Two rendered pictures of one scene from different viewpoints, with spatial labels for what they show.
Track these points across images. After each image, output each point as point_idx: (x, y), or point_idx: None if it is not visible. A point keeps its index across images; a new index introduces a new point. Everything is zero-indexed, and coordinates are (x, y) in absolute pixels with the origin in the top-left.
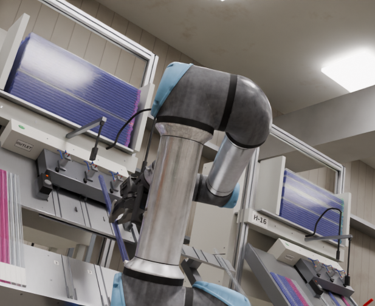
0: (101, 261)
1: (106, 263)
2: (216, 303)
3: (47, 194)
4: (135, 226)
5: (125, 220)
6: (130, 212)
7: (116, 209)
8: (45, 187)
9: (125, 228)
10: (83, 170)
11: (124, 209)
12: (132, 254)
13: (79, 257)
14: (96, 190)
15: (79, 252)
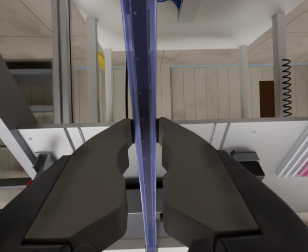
0: (68, 107)
1: (59, 106)
2: None
3: (241, 162)
4: (26, 168)
5: (105, 143)
6: (111, 212)
7: (242, 187)
8: (258, 172)
9: (50, 156)
10: (158, 230)
11: (188, 222)
12: (14, 100)
13: (93, 114)
14: (133, 209)
15: (95, 120)
